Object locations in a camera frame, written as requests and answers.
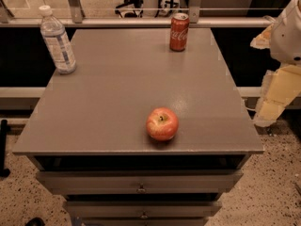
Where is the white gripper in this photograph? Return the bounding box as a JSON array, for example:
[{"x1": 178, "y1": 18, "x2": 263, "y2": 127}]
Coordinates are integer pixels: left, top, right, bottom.
[{"x1": 250, "y1": 0, "x2": 301, "y2": 127}]

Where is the red coke can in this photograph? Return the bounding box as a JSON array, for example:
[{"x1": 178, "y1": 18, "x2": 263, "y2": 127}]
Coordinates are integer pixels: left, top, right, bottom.
[{"x1": 169, "y1": 13, "x2": 189, "y2": 52}]

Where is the clear plastic water bottle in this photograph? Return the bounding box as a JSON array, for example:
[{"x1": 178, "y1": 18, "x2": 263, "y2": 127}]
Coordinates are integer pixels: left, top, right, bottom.
[{"x1": 39, "y1": 5, "x2": 76, "y2": 74}]

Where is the red apple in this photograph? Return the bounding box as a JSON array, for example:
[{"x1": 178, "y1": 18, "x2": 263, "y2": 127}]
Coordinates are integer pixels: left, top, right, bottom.
[{"x1": 146, "y1": 107, "x2": 179, "y2": 141}]

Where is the black office chair base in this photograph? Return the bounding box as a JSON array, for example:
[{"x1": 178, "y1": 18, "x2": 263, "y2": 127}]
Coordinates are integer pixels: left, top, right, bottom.
[{"x1": 115, "y1": 0, "x2": 143, "y2": 18}]

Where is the top cabinet drawer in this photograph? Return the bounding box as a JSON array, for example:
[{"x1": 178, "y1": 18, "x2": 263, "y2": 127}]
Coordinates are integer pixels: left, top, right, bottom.
[{"x1": 37, "y1": 170, "x2": 243, "y2": 195}]

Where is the cabinet drawer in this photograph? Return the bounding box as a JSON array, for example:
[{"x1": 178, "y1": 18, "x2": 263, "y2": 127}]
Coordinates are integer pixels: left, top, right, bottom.
[
  {"x1": 64, "y1": 201, "x2": 221, "y2": 218},
  {"x1": 37, "y1": 170, "x2": 243, "y2": 195}
]

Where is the grey drawer cabinet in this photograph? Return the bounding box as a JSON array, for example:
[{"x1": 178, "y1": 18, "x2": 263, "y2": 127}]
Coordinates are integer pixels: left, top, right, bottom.
[{"x1": 13, "y1": 29, "x2": 263, "y2": 226}]

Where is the black stand at left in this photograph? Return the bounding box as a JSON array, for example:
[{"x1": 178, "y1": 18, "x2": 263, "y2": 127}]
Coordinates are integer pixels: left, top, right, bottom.
[{"x1": 0, "y1": 120, "x2": 10, "y2": 178}]

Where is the metal railing post right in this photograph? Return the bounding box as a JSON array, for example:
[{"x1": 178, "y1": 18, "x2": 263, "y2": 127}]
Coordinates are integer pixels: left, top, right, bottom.
[{"x1": 188, "y1": 0, "x2": 201, "y2": 24}]

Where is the metal railing post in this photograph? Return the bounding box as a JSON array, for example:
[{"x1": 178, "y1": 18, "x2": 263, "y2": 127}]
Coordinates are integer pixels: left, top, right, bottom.
[
  {"x1": 188, "y1": 0, "x2": 201, "y2": 24},
  {"x1": 68, "y1": 0, "x2": 85, "y2": 24}
]

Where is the metal railing post left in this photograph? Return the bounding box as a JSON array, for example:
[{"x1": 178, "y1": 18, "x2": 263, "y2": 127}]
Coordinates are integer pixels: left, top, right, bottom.
[{"x1": 68, "y1": 0, "x2": 85, "y2": 24}]

